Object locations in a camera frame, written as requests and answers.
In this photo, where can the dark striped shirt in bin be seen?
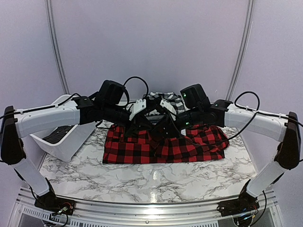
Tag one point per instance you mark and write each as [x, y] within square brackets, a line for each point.
[57, 135]

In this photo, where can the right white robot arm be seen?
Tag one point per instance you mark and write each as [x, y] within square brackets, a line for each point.
[283, 128]

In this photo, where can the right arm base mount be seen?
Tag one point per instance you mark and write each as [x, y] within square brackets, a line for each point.
[236, 206]

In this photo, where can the right wall aluminium profile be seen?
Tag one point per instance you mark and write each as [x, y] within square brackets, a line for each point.
[242, 49]

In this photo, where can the black white plaid folded shirt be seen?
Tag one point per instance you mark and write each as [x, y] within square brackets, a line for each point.
[153, 103]

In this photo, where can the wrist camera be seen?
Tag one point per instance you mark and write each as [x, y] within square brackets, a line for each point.
[166, 105]
[138, 106]

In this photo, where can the blue checked folded shirt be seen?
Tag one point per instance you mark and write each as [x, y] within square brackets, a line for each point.
[155, 121]

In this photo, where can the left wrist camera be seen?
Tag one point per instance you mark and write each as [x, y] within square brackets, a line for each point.
[138, 106]

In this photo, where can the red black plaid shirt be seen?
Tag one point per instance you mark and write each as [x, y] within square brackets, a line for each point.
[201, 143]

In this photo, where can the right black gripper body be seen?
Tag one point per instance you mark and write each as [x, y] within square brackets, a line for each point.
[178, 130]

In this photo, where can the aluminium front frame rail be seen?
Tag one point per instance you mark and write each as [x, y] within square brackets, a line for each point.
[113, 214]

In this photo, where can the wall aluminium profile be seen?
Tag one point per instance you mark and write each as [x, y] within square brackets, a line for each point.
[242, 49]
[55, 46]

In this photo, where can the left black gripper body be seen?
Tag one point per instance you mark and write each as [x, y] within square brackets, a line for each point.
[135, 124]

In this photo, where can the left wall aluminium profile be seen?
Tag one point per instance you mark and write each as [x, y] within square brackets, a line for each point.
[55, 46]

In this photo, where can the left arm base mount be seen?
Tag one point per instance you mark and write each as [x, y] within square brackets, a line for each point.
[56, 206]

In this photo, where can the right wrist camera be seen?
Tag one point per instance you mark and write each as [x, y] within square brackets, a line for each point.
[166, 105]

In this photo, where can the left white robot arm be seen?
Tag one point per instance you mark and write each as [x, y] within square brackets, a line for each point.
[75, 110]

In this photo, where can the white plastic bin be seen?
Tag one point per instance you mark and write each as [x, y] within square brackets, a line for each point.
[69, 145]

